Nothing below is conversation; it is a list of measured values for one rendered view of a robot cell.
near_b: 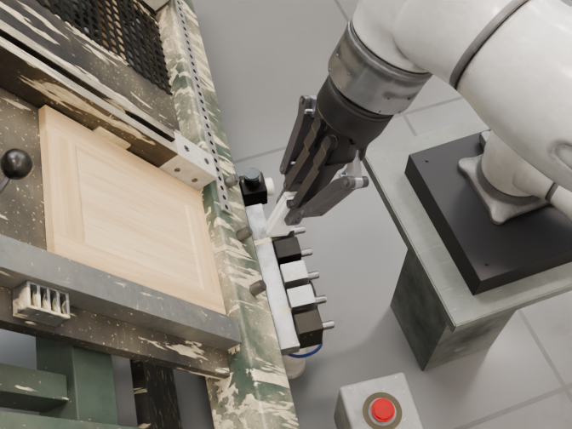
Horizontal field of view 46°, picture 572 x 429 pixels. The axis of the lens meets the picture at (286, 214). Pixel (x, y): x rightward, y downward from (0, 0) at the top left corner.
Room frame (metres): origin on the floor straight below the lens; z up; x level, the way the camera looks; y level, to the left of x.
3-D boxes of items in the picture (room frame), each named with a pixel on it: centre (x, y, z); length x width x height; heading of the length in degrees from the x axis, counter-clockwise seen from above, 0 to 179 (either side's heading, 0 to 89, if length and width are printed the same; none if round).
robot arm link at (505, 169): (0.87, -0.51, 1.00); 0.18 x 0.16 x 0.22; 44
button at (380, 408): (0.33, -0.16, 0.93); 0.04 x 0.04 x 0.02
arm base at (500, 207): (0.90, -0.50, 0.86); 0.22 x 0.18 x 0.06; 21
